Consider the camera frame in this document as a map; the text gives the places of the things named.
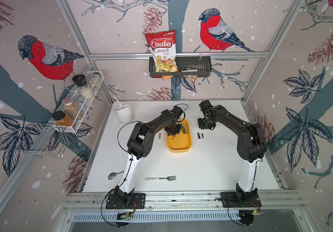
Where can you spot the black wall basket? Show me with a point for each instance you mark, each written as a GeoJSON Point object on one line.
{"type": "Point", "coordinates": [197, 66]}

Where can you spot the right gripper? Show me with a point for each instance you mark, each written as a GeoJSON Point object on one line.
{"type": "Point", "coordinates": [201, 127]}

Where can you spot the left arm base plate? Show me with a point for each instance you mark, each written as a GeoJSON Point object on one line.
{"type": "Point", "coordinates": [134, 201]}

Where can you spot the black lid spice jar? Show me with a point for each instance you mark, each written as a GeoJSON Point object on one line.
{"type": "Point", "coordinates": [85, 90]}

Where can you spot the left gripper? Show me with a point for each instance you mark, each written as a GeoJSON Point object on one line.
{"type": "Point", "coordinates": [176, 132]}

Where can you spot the orange spice jar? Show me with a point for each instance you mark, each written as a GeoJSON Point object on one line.
{"type": "Point", "coordinates": [61, 118]}

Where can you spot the wire hanger rack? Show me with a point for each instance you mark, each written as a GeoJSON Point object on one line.
{"type": "Point", "coordinates": [51, 142]}

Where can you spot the red Chuba cassava chips bag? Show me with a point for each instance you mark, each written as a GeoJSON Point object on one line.
{"type": "Point", "coordinates": [162, 46]}

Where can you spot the metal fork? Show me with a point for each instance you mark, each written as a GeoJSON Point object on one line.
{"type": "Point", "coordinates": [170, 178]}

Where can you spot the pale spice jar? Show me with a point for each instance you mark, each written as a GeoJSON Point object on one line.
{"type": "Point", "coordinates": [95, 80]}

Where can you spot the yellow plastic storage box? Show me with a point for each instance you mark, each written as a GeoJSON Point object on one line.
{"type": "Point", "coordinates": [181, 142]}

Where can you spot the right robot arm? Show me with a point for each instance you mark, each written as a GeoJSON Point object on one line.
{"type": "Point", "coordinates": [251, 146]}

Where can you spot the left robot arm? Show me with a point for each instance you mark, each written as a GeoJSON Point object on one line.
{"type": "Point", "coordinates": [140, 145]}

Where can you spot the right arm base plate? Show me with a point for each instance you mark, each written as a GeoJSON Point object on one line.
{"type": "Point", "coordinates": [227, 200]}

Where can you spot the white ceramic cup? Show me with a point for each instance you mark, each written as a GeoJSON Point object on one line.
{"type": "Point", "coordinates": [125, 113]}

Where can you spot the white wire spice rack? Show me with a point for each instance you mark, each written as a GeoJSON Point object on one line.
{"type": "Point", "coordinates": [85, 104]}

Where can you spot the silver lid spice jar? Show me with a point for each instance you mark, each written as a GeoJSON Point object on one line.
{"type": "Point", "coordinates": [73, 109]}

